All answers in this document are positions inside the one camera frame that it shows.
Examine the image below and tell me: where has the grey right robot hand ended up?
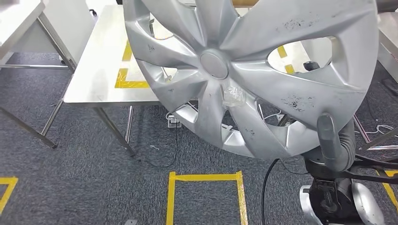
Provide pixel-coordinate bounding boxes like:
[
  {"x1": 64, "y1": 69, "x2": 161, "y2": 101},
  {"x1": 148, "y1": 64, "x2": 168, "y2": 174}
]
[{"x1": 301, "y1": 112, "x2": 357, "y2": 173}]

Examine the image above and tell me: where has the silver plastic wheel hubcap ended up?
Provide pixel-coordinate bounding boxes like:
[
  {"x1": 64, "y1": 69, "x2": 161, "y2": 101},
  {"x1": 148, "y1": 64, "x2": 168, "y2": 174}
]
[{"x1": 122, "y1": 0, "x2": 379, "y2": 160}]

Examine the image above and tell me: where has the yellow workbench tape outline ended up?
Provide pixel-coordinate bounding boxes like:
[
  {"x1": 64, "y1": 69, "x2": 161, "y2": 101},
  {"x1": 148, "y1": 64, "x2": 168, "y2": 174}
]
[{"x1": 114, "y1": 40, "x2": 294, "y2": 90}]

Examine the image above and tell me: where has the steel workbench table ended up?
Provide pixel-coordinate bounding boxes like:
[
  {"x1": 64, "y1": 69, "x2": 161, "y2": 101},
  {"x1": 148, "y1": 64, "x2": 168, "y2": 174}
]
[{"x1": 40, "y1": 4, "x2": 335, "y2": 158}]

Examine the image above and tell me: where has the yellow floor tape square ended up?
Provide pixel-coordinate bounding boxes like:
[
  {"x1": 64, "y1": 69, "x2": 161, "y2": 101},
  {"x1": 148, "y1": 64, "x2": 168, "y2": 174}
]
[
  {"x1": 376, "y1": 169, "x2": 398, "y2": 212},
  {"x1": 165, "y1": 171, "x2": 248, "y2": 225},
  {"x1": 0, "y1": 177, "x2": 19, "y2": 215}
]

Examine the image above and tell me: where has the grey floor power socket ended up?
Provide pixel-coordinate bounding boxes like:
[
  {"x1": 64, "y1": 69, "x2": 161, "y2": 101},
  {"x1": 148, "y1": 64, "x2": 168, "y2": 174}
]
[{"x1": 167, "y1": 115, "x2": 182, "y2": 128}]

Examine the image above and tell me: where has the white partition panel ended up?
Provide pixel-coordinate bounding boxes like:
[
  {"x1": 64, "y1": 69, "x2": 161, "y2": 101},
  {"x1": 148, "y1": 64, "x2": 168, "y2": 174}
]
[{"x1": 12, "y1": 0, "x2": 95, "y2": 64}]

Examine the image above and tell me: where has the white floor cable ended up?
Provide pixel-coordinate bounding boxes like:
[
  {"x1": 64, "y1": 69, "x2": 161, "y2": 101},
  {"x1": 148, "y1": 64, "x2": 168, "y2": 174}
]
[
  {"x1": 165, "y1": 102, "x2": 199, "y2": 122},
  {"x1": 354, "y1": 124, "x2": 398, "y2": 139}
]

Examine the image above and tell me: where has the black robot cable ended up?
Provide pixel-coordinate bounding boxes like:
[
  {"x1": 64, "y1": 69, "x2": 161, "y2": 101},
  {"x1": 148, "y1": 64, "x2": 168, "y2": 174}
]
[{"x1": 261, "y1": 158, "x2": 281, "y2": 225}]

